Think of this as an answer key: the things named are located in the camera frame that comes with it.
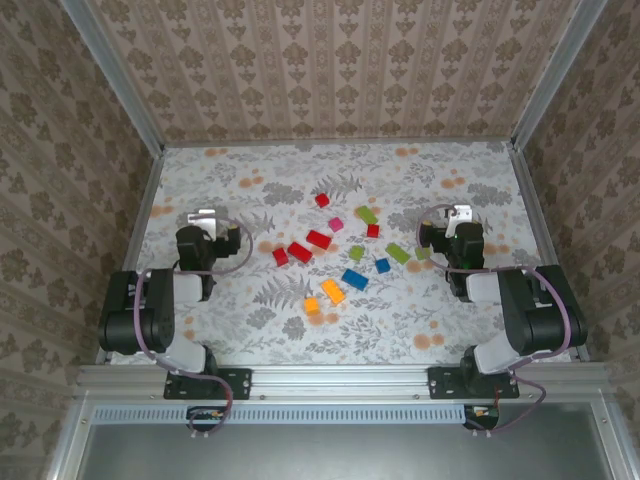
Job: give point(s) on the small red lego brick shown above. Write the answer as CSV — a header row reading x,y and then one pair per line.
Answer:
x,y
280,257
373,231
322,200

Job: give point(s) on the aluminium lower frame bar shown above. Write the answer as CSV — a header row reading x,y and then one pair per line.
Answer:
x,y
607,450
67,440

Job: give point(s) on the long orange lego brick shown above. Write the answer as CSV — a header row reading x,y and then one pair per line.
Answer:
x,y
333,291

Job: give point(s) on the aluminium table side rail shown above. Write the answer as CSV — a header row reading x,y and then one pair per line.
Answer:
x,y
155,165
531,200

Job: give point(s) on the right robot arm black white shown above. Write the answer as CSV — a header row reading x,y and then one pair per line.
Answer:
x,y
525,310

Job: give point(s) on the small orange lego brick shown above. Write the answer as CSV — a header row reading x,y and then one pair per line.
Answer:
x,y
312,306

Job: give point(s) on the small pink lego brick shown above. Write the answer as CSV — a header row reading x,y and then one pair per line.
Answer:
x,y
335,224

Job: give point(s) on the thin aluminium table rail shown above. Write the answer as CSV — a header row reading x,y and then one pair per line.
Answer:
x,y
340,141

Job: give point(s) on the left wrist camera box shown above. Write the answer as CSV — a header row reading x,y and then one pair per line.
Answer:
x,y
202,220

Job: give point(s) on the floral patterned table cover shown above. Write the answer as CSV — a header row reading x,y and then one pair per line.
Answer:
x,y
400,170

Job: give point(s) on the long red lego brick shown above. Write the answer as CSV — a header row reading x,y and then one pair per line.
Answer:
x,y
299,252
319,239

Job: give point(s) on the grey metal panel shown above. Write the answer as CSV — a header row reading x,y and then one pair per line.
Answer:
x,y
340,455

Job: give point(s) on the small blue lego brick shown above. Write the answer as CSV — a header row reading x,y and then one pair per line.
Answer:
x,y
382,265

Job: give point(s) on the aluminium table edge rail wide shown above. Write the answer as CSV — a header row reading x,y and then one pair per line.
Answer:
x,y
340,380

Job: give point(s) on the aluminium frame post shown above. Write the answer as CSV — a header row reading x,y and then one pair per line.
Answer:
x,y
555,75
114,75

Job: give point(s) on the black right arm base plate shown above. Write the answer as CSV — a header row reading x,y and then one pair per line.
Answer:
x,y
442,382

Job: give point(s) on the long green lego brick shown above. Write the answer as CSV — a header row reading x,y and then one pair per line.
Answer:
x,y
398,253
366,215

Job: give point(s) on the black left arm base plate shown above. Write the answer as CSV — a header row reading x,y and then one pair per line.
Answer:
x,y
240,382

